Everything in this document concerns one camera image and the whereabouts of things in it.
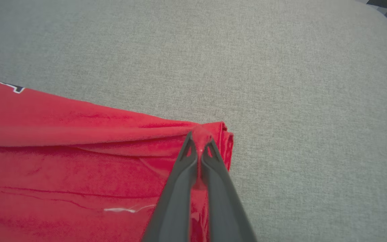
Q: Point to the red white basketball jersey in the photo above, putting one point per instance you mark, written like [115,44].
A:
[62,161]

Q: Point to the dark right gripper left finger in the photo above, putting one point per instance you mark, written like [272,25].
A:
[175,201]

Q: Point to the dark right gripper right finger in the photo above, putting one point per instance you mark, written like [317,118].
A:
[225,208]

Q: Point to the grey fabric sofa cushion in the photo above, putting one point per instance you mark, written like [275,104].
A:
[281,101]

